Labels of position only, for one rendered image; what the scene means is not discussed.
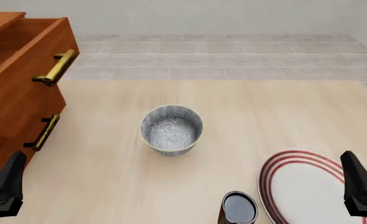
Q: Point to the grey patterned bowl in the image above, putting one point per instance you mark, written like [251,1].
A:
[171,133]

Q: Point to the open wooden drawer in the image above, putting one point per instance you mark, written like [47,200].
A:
[21,77]

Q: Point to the white plate with red rings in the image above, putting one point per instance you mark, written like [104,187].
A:
[308,186]

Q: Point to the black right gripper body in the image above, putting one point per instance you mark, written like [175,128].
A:
[365,207]

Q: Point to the red tin with dark lid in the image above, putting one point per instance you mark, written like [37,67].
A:
[239,207]

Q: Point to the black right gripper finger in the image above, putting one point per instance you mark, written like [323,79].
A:
[359,177]

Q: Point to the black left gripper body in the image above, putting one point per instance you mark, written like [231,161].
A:
[6,207]

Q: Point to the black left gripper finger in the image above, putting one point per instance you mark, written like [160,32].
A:
[11,177]

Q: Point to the closed wooden drawer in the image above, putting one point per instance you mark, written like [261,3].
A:
[12,130]

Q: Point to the wooden cabinet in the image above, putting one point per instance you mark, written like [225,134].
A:
[0,19]

